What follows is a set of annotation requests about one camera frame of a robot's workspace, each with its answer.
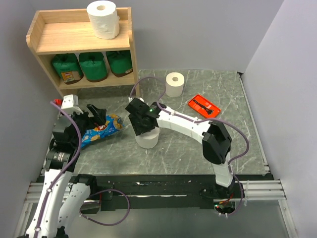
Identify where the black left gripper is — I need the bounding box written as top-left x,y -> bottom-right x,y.
67,103 -> 106,146

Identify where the blue chips bag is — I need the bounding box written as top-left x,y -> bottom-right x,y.
81,114 -> 124,148

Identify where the white paper towel roll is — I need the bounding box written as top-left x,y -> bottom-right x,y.
135,127 -> 159,149
86,0 -> 120,40
165,72 -> 185,97

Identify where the white paper towel roll back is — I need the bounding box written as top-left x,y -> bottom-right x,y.
165,72 -> 185,97

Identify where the green roll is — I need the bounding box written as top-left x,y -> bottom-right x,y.
79,52 -> 108,82
52,53 -> 84,84
106,50 -> 133,77

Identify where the white paper towel roll front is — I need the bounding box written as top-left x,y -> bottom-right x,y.
86,0 -> 120,40

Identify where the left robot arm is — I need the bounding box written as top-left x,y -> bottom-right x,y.
24,103 -> 106,238

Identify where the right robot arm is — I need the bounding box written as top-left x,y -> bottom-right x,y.
126,98 -> 234,198

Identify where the wooden shelf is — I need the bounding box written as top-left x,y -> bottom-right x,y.
26,7 -> 139,96

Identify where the orange razor package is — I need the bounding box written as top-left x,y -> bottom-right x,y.
188,95 -> 221,118

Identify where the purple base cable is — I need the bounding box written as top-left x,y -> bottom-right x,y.
78,189 -> 130,226

